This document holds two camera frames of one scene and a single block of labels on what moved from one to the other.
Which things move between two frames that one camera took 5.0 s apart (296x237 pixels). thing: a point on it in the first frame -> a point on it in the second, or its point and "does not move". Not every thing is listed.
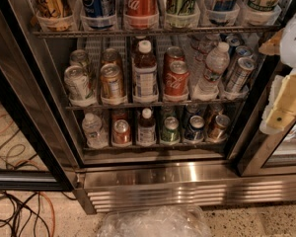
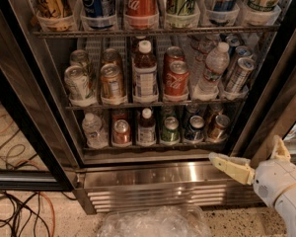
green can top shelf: x=182 y=9 does not move
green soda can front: x=171 y=134 does not move
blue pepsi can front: x=195 y=130 does not move
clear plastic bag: x=155 y=220 does not move
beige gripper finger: x=272 y=46 -> x=279 y=150
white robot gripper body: x=294 y=42 -> x=275 y=178
